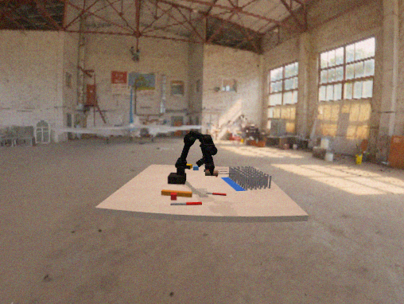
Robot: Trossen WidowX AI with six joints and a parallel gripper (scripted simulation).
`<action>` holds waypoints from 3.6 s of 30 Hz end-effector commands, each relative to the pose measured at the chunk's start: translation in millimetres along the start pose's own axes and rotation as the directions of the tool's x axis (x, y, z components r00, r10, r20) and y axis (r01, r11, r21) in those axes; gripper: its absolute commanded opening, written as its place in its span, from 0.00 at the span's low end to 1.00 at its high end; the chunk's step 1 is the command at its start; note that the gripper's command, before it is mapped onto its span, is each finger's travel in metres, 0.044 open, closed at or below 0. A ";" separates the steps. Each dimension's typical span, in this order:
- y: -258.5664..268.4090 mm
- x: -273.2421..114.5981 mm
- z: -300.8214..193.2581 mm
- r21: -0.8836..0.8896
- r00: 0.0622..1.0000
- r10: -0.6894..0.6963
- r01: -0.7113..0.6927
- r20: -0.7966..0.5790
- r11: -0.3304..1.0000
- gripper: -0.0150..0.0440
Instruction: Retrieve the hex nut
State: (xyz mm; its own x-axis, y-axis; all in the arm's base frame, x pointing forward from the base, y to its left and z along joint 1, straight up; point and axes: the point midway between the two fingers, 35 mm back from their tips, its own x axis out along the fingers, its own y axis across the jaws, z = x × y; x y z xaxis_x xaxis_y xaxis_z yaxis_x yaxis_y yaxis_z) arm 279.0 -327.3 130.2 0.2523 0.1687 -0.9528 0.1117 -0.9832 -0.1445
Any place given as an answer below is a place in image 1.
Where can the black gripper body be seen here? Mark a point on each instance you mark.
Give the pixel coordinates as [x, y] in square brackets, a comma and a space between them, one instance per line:
[208, 158]

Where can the orange flat bar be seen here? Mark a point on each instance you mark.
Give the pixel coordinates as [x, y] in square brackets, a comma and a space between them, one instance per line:
[165, 192]

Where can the blue tape strip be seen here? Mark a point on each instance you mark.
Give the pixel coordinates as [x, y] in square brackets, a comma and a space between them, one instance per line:
[234, 185]

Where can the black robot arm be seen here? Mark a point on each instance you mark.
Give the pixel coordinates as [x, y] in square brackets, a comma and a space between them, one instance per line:
[207, 146]

